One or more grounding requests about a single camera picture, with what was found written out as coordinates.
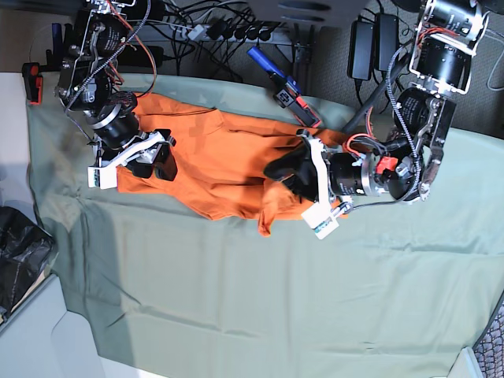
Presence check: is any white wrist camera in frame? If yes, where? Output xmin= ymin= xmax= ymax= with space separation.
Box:
xmin=87 ymin=165 xmax=117 ymax=190
xmin=302 ymin=202 xmax=340 ymax=240

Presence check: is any grey patterned chair corner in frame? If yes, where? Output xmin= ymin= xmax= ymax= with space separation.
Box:
xmin=472 ymin=295 xmax=504 ymax=378

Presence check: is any blue clamp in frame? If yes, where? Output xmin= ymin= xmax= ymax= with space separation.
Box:
xmin=247 ymin=46 xmax=321 ymax=128
xmin=21 ymin=23 xmax=73 ymax=105

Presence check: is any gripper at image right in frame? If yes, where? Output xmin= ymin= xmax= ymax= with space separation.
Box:
xmin=263 ymin=129 xmax=384 ymax=212

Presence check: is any blue clamp at centre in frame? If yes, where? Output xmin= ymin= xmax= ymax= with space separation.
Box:
xmin=247 ymin=46 xmax=321 ymax=128

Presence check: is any black plastic bag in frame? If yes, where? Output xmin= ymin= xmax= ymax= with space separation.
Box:
xmin=1 ymin=206 xmax=54 ymax=321

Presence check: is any black power brick left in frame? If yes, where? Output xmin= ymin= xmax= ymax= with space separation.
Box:
xmin=124 ymin=46 xmax=164 ymax=68

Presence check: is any blue clamp at left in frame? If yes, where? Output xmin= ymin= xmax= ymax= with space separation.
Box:
xmin=21 ymin=23 xmax=73 ymax=105

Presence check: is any orange T-shirt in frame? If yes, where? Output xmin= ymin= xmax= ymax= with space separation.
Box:
xmin=117 ymin=94 xmax=313 ymax=237

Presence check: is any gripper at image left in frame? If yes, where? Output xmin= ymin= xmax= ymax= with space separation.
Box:
xmin=88 ymin=112 xmax=178 ymax=181

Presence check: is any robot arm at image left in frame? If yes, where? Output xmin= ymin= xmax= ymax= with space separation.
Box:
xmin=55 ymin=1 xmax=177 ymax=190

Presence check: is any green table cloth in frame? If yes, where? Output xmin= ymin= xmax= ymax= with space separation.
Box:
xmin=28 ymin=72 xmax=503 ymax=377

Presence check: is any black power adapter outer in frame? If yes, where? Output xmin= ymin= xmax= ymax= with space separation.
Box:
xmin=374 ymin=13 xmax=399 ymax=72

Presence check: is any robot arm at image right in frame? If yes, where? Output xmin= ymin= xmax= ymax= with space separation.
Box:
xmin=250 ymin=1 xmax=502 ymax=217

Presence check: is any black power adapter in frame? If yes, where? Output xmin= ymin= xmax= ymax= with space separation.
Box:
xmin=347 ymin=20 xmax=374 ymax=80
xmin=374 ymin=13 xmax=399 ymax=72

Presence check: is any power strip with plugs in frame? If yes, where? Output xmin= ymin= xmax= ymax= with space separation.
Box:
xmin=169 ymin=22 xmax=291 ymax=45

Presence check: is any aluminium frame post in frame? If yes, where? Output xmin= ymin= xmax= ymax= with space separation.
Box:
xmin=274 ymin=23 xmax=320 ymax=64

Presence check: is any black power adapter inner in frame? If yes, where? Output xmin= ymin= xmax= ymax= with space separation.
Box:
xmin=347 ymin=20 xmax=374 ymax=80

